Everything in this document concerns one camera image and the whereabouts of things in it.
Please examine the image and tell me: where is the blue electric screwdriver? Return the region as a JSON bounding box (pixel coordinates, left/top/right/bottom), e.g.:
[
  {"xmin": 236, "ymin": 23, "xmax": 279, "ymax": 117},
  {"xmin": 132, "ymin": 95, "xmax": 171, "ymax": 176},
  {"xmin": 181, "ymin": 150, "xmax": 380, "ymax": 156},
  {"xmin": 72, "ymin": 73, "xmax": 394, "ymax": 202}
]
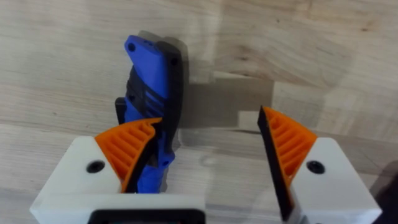
[{"xmin": 114, "ymin": 34, "xmax": 184, "ymax": 194}]

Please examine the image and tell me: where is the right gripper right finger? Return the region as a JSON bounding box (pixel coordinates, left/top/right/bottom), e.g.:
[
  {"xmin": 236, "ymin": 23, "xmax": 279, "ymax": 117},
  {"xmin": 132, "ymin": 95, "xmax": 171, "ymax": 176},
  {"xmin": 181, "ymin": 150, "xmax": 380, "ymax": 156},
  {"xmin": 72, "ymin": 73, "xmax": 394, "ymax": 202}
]
[{"xmin": 257, "ymin": 105, "xmax": 383, "ymax": 224}]

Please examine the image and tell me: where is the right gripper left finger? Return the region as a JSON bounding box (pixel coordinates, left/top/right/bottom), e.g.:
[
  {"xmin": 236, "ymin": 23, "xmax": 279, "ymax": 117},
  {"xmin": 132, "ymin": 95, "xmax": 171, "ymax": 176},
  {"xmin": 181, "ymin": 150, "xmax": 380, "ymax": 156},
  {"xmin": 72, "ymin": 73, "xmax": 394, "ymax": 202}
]
[{"xmin": 29, "ymin": 117, "xmax": 163, "ymax": 215}]

